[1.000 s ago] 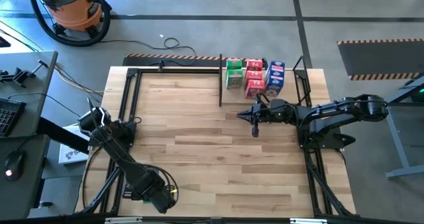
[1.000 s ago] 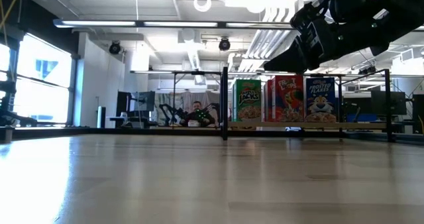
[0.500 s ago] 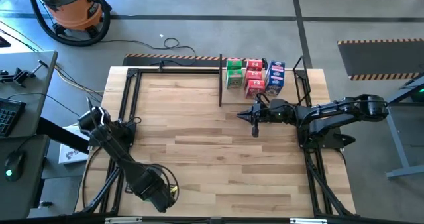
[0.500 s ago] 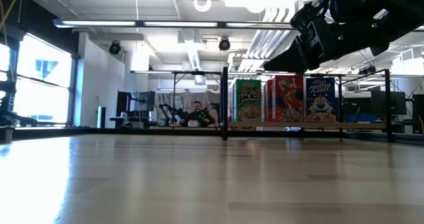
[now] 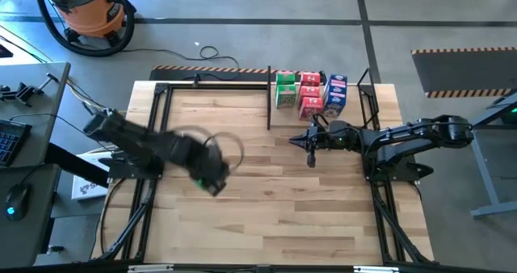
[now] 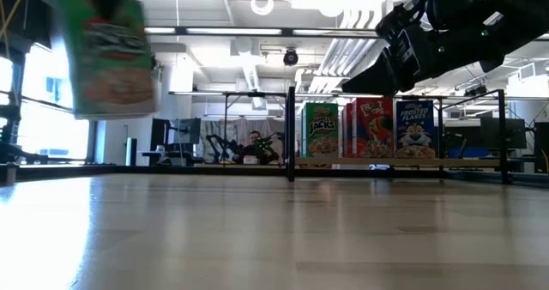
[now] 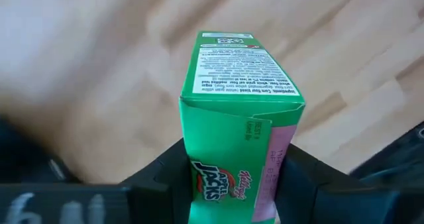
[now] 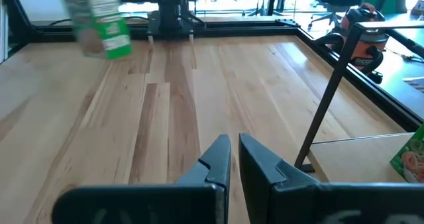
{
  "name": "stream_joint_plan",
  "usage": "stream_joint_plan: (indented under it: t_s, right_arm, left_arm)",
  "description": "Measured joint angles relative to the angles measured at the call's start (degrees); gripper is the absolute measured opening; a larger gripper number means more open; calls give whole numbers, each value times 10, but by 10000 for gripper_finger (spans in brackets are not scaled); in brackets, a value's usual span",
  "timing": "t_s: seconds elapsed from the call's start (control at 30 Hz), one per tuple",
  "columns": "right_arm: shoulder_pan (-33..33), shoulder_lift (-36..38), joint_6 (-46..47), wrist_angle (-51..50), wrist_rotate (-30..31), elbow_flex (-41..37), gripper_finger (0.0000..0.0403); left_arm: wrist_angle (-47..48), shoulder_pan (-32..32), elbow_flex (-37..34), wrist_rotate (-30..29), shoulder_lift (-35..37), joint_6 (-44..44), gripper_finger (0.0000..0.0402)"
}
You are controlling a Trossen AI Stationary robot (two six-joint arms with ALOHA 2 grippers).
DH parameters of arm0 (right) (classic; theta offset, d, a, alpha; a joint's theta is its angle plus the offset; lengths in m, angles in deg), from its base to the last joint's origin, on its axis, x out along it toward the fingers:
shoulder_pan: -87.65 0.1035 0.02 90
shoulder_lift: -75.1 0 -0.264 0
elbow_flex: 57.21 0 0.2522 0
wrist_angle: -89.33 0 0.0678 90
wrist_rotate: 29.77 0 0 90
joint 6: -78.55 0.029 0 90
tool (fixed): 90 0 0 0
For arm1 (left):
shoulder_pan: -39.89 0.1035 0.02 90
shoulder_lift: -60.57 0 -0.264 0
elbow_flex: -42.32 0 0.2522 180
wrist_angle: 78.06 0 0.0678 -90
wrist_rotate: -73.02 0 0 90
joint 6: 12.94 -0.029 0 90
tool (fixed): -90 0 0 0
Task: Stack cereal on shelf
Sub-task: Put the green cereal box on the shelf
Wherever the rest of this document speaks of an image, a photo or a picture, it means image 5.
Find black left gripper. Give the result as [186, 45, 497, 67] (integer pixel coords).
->
[177, 137, 231, 197]

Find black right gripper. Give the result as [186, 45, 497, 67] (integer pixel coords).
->
[289, 120, 363, 169]

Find black hazard-striped floor mat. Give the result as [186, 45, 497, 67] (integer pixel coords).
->
[148, 65, 326, 82]
[410, 46, 517, 99]

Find white box with black logo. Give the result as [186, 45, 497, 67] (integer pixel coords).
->
[70, 149, 115, 202]

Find black desk leg beam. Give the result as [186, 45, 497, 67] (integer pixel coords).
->
[44, 142, 111, 188]

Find grey metal stand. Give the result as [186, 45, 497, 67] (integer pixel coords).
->
[468, 90, 517, 219]

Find orange shop vacuum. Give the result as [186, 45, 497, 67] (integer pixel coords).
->
[40, 0, 127, 46]
[32, 0, 137, 58]

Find dark grey desk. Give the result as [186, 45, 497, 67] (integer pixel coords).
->
[0, 162, 62, 269]

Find black computer mouse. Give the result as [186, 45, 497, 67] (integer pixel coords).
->
[4, 183, 32, 222]

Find dark device with green light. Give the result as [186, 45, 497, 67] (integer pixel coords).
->
[492, 94, 517, 125]

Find black keyboard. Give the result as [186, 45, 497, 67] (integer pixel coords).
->
[0, 118, 33, 169]

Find black desk clamp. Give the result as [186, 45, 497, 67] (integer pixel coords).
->
[0, 72, 61, 108]

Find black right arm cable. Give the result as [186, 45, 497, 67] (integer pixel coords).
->
[311, 111, 330, 131]

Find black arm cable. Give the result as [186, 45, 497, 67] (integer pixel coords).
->
[171, 124, 246, 174]
[311, 111, 330, 131]

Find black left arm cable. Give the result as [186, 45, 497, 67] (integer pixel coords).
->
[171, 124, 246, 174]

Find black shelf end frame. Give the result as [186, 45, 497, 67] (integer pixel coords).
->
[356, 67, 381, 119]
[267, 65, 272, 131]

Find black aluminium table frame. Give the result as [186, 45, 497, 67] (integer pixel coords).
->
[91, 81, 436, 266]

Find black floor cable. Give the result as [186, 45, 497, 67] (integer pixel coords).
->
[120, 45, 242, 73]

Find cable bundle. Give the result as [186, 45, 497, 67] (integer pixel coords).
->
[64, 77, 107, 112]

